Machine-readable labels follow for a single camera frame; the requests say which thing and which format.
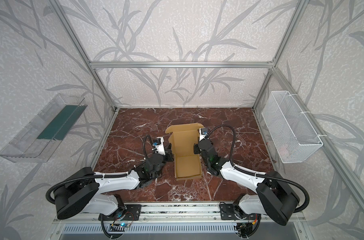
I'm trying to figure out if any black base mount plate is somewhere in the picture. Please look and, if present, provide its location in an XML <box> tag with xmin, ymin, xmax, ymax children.
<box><xmin>219</xmin><ymin>202</ymin><xmax>258</xmax><ymax>221</ymax></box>
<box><xmin>98</xmin><ymin>204</ymin><xmax>142</xmax><ymax>221</ymax></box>

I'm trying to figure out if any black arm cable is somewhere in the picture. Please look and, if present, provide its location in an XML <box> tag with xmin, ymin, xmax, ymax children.
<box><xmin>45</xmin><ymin>134</ymin><xmax>158</xmax><ymax>205</ymax></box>
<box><xmin>206</xmin><ymin>124</ymin><xmax>310</xmax><ymax>214</ymax></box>

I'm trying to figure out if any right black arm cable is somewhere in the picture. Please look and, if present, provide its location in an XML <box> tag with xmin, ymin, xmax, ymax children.
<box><xmin>206</xmin><ymin>124</ymin><xmax>310</xmax><ymax>214</ymax></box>

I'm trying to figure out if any clear plastic wall bin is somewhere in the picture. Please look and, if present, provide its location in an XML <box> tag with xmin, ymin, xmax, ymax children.
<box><xmin>0</xmin><ymin>94</ymin><xmax>87</xmax><ymax>163</ymax></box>

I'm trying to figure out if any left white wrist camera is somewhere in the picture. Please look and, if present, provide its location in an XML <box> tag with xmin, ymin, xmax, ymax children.
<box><xmin>152</xmin><ymin>137</ymin><xmax>165</xmax><ymax>156</ymax></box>

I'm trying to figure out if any white wire mesh basket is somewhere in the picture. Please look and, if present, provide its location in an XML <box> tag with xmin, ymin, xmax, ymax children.
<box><xmin>262</xmin><ymin>91</ymin><xmax>323</xmax><ymax>164</ymax></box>

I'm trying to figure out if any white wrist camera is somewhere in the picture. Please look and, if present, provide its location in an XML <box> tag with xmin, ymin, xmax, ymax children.
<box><xmin>152</xmin><ymin>137</ymin><xmax>165</xmax><ymax>156</ymax></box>
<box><xmin>199</xmin><ymin>128</ymin><xmax>209</xmax><ymax>141</ymax></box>

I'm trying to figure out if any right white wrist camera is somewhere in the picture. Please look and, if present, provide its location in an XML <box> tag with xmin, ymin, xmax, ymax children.
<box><xmin>199</xmin><ymin>128</ymin><xmax>209</xmax><ymax>141</ymax></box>

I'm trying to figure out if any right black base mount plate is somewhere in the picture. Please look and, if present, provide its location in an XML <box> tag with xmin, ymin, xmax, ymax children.
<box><xmin>219</xmin><ymin>202</ymin><xmax>258</xmax><ymax>221</ymax></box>

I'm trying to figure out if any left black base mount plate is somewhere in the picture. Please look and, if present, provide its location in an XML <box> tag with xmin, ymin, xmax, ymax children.
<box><xmin>98</xmin><ymin>204</ymin><xmax>142</xmax><ymax>221</ymax></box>

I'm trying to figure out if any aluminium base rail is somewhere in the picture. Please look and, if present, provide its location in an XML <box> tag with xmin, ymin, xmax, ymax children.
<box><xmin>54</xmin><ymin>202</ymin><xmax>306</xmax><ymax>224</ymax></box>

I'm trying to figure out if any aluminium cage frame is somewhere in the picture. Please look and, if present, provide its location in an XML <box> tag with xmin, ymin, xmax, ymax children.
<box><xmin>48</xmin><ymin>1</ymin><xmax>364</xmax><ymax>213</ymax></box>

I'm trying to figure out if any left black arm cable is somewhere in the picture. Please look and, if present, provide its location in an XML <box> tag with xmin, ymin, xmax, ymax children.
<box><xmin>45</xmin><ymin>134</ymin><xmax>158</xmax><ymax>205</ymax></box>

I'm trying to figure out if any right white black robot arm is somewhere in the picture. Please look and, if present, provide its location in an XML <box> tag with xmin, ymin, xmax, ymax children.
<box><xmin>194</xmin><ymin>139</ymin><xmax>300</xmax><ymax>226</ymax></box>

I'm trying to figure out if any brown cardboard box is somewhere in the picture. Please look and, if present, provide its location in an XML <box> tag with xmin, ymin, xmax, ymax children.
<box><xmin>165</xmin><ymin>123</ymin><xmax>204</xmax><ymax>181</ymax></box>

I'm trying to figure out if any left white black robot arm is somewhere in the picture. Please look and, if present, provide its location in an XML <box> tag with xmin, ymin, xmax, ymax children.
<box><xmin>46</xmin><ymin>150</ymin><xmax>173</xmax><ymax>220</ymax></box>

